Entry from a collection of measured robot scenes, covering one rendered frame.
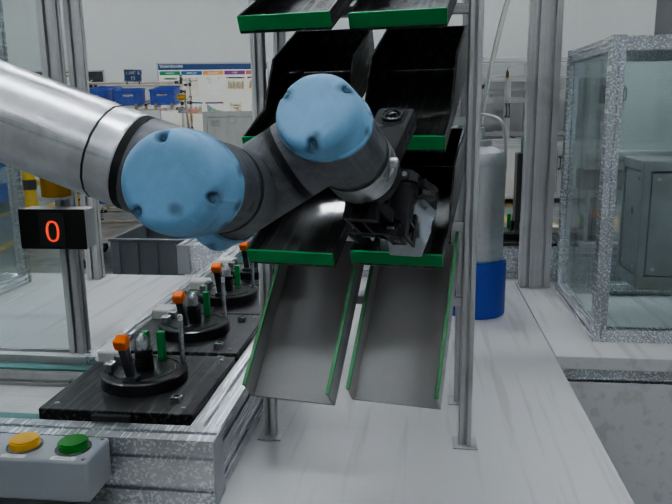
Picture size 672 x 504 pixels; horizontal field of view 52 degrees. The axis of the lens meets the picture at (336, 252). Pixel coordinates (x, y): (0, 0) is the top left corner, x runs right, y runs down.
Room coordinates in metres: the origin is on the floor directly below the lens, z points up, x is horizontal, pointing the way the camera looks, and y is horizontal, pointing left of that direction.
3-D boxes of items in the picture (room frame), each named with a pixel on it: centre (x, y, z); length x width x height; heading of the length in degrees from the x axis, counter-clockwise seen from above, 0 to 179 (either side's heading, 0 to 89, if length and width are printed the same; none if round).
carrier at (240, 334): (1.32, 0.29, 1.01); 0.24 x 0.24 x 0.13; 83
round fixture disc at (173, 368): (1.07, 0.32, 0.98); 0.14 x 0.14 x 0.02
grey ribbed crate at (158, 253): (3.18, 0.68, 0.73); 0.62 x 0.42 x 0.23; 83
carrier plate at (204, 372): (1.07, 0.32, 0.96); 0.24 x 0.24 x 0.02; 83
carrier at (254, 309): (1.56, 0.26, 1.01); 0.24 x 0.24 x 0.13; 83
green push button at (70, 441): (0.85, 0.36, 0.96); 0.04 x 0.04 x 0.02
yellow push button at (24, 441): (0.86, 0.43, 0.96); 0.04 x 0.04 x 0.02
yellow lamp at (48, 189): (1.21, 0.49, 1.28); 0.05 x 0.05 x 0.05
